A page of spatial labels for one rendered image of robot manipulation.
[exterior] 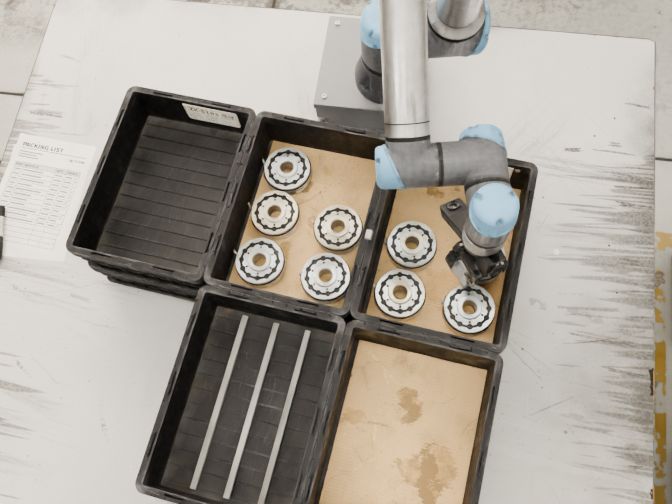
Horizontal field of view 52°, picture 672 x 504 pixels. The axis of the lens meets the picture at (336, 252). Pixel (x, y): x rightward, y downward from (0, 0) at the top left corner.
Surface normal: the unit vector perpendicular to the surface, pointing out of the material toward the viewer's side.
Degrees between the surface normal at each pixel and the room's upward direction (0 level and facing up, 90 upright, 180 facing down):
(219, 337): 0
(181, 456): 0
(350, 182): 0
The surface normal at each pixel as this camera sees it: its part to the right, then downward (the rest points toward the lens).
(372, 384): -0.07, -0.32
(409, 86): 0.06, 0.28
